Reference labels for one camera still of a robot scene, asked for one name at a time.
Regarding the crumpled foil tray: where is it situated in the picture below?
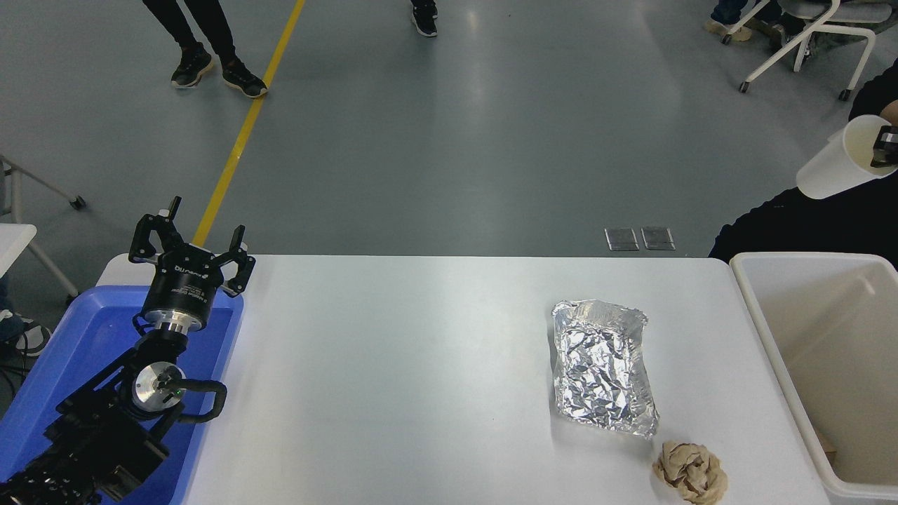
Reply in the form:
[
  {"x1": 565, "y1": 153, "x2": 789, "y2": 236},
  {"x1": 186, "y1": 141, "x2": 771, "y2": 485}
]
[{"x1": 551, "y1": 299, "x2": 660, "y2": 440}]

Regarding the white paper cup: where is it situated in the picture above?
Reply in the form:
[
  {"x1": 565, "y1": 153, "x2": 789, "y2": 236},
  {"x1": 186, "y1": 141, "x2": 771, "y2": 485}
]
[{"x1": 796, "y1": 114, "x2": 898, "y2": 201}]

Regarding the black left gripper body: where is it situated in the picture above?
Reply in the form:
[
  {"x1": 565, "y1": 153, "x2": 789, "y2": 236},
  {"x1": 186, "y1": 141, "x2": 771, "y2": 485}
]
[{"x1": 143, "y1": 244, "x2": 226, "y2": 326}]

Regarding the white wheeled chair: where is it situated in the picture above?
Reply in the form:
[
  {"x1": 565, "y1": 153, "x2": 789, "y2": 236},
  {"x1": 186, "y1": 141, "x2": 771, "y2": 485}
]
[{"x1": 721, "y1": 0, "x2": 898, "y2": 102}]

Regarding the grey wheeled frame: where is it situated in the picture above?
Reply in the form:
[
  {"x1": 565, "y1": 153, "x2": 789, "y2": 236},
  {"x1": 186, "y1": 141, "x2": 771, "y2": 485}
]
[{"x1": 0, "y1": 154, "x2": 86, "y2": 225}]

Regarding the crumpled tan paper ball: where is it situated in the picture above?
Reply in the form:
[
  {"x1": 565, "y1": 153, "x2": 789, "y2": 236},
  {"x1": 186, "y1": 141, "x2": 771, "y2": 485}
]
[{"x1": 652, "y1": 440, "x2": 729, "y2": 505}]

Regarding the blue plastic tray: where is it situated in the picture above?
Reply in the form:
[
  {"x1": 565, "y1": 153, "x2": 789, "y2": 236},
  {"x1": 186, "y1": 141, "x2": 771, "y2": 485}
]
[{"x1": 0, "y1": 284, "x2": 245, "y2": 505}]

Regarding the white side table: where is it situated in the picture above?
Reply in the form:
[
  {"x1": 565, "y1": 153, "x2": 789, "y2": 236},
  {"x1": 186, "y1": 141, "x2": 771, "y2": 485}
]
[{"x1": 0, "y1": 223, "x2": 79, "y2": 304}]

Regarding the large pale plastic bin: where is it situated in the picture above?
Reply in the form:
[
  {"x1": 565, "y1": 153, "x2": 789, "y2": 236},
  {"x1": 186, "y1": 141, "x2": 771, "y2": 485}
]
[{"x1": 730, "y1": 251, "x2": 898, "y2": 500}]

